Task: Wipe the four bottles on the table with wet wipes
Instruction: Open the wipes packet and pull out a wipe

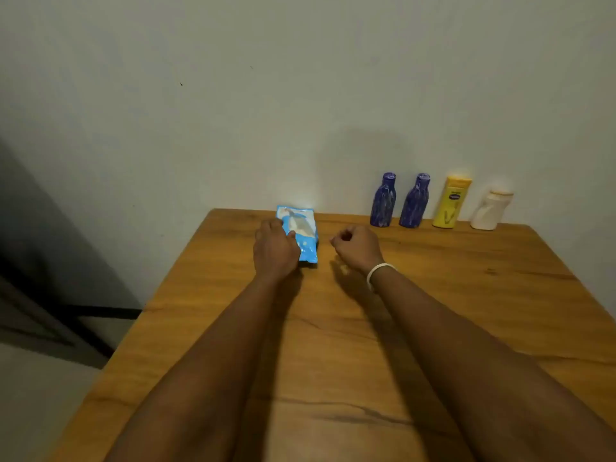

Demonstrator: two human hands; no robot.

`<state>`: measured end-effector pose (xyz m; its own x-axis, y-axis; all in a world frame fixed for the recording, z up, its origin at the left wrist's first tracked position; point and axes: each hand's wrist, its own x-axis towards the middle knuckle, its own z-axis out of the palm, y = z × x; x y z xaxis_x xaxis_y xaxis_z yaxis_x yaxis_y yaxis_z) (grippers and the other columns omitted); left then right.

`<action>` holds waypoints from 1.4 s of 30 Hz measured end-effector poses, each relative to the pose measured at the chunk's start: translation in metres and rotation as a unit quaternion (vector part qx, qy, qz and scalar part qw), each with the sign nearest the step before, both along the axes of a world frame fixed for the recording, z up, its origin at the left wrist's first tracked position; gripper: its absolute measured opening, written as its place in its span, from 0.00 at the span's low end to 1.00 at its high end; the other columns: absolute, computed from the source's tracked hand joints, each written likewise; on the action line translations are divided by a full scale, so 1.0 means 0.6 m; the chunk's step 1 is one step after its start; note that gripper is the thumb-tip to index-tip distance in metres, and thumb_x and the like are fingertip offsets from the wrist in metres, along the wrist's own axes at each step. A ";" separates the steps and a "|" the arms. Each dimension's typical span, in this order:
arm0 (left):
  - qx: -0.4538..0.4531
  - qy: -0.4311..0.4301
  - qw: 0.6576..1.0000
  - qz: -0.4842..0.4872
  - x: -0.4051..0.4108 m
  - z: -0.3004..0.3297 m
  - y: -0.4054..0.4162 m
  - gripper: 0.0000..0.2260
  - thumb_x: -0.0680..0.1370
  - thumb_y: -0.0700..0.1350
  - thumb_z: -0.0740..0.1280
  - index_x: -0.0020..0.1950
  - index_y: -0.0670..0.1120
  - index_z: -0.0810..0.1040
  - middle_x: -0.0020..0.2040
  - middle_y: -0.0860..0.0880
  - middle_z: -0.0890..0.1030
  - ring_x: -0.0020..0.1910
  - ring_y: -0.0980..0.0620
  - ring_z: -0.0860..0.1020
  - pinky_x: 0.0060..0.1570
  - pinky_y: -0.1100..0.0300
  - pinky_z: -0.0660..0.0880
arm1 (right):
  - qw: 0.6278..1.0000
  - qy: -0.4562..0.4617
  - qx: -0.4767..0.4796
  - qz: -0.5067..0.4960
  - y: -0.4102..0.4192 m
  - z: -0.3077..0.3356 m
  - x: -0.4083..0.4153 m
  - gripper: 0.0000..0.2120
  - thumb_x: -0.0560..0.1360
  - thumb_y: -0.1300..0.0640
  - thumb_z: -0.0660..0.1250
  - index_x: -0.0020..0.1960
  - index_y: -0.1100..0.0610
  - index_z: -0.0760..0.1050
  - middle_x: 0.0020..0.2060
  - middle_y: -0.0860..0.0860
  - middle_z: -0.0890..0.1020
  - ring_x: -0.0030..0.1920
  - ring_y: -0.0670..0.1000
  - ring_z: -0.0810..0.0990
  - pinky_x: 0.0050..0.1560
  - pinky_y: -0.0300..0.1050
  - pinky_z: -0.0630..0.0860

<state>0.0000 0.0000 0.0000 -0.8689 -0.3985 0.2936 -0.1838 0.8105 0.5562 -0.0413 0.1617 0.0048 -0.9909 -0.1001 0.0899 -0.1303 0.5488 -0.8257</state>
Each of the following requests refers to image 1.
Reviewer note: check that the blue patterned bottle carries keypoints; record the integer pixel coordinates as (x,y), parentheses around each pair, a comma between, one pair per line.
(415,204)
(383,204)

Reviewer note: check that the person's left forearm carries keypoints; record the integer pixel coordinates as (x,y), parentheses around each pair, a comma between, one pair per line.
(216,370)

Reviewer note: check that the blue wet wipes packet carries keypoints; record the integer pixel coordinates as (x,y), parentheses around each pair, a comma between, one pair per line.
(306,235)

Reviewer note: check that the person's right forearm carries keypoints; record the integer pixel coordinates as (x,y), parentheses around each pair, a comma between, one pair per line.
(471,370)

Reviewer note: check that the person's right hand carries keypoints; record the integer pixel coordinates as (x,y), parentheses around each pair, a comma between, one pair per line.
(361,247)

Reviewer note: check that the yellow bottle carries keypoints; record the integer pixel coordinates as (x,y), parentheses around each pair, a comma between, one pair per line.
(451,204)

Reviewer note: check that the white bottle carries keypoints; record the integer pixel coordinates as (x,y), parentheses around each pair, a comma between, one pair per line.
(490,214)

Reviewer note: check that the wooden table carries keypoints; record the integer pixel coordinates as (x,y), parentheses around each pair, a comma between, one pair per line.
(529,293)

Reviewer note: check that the person's left hand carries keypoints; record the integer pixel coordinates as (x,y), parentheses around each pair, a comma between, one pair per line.
(275,252)

